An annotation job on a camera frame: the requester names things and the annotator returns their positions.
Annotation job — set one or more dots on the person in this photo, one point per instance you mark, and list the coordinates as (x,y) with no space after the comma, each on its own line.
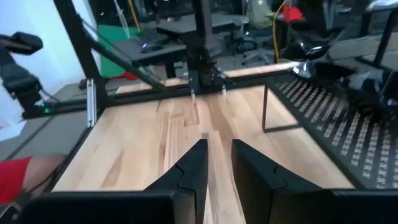
(18,177)

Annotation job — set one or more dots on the black jointed device green light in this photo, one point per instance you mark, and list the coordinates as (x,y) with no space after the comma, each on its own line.
(18,81)

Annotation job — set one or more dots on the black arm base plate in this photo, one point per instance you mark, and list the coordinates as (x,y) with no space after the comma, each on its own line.
(206,88)

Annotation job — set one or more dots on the green panel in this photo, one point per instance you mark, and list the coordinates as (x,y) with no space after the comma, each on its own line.
(115,53)

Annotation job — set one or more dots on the silver metal bracket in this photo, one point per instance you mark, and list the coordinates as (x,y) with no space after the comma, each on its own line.
(90,102)

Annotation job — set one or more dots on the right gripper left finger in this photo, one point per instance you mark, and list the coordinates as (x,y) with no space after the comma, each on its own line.
(174,199)

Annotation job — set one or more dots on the black computer mouse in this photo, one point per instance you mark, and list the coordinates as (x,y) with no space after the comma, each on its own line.
(151,48)

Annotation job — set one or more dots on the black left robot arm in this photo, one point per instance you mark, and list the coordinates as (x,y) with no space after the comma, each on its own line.
(203,46)

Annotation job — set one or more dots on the grey office chair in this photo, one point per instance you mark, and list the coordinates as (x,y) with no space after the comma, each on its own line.
(258,31)

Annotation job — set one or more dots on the black perforated metal stand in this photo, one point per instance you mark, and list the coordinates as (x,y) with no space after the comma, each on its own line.
(342,124)

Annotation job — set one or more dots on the black keyboard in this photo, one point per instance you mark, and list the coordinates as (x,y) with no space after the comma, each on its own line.
(149,36)

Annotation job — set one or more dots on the black table frame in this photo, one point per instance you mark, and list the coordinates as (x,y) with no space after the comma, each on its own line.
(81,56)

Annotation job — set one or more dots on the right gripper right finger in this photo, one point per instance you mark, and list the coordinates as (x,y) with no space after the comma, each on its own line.
(280,199)

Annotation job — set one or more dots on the black leaf-shaped plate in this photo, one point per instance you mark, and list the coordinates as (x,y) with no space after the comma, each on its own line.
(323,70)
(306,48)

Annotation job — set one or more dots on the red object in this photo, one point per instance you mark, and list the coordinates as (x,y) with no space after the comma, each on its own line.
(291,14)

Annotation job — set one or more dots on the dark grey desk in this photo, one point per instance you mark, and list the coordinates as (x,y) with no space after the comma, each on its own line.
(161,46)

